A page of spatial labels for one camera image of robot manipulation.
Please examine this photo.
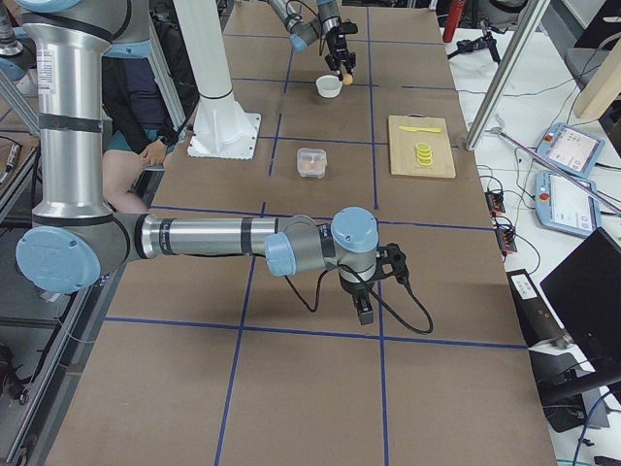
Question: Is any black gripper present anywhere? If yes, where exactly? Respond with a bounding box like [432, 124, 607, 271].
[325, 29, 356, 81]
[339, 269, 374, 325]

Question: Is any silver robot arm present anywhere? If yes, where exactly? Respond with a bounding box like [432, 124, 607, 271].
[267, 0, 358, 85]
[16, 1, 380, 324]

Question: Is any clear plastic egg box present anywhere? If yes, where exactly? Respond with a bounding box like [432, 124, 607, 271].
[297, 148, 327, 179]

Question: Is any black box with label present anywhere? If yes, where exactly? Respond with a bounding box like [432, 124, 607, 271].
[507, 269, 571, 350]

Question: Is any white ceramic bowl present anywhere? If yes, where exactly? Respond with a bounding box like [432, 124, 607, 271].
[315, 75, 343, 99]

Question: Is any yellow plastic knife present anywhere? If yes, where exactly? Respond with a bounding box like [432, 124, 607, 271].
[398, 125, 442, 134]

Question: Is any bamboo cutting board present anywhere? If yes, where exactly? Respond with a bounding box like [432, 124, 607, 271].
[388, 116, 456, 179]

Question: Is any red fire extinguisher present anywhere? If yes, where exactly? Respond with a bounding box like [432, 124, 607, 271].
[442, 0, 465, 44]

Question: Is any orange relay module lower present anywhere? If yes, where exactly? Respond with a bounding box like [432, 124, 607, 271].
[495, 224, 517, 255]

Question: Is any orange relay module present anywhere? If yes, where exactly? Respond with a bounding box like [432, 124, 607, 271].
[495, 224, 517, 255]
[484, 190, 506, 216]

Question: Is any orange relay module upper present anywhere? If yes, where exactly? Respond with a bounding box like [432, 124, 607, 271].
[484, 190, 506, 216]

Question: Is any seated person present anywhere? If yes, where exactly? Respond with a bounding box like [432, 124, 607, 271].
[102, 57, 179, 214]

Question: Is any lower teach pendant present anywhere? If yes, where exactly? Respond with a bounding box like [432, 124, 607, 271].
[535, 171, 602, 238]

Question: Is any teach pendant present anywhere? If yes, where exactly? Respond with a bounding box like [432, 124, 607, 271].
[535, 171, 602, 238]
[536, 122, 605, 179]

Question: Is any black laptop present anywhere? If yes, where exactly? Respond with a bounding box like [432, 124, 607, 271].
[540, 227, 620, 363]

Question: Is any upper teach pendant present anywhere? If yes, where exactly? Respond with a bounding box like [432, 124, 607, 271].
[536, 122, 605, 179]

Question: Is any long metal grabber rod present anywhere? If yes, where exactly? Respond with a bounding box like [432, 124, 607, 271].
[485, 126, 620, 216]

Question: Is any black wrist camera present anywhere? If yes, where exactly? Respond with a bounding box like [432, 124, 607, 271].
[340, 20, 358, 35]
[372, 243, 409, 285]

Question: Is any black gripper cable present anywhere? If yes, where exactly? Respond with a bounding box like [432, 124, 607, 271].
[284, 0, 331, 57]
[281, 264, 434, 335]

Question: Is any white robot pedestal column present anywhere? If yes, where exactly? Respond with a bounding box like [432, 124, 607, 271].
[174, 0, 261, 160]

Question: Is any aluminium frame post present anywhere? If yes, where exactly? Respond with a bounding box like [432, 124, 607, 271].
[465, 0, 550, 151]

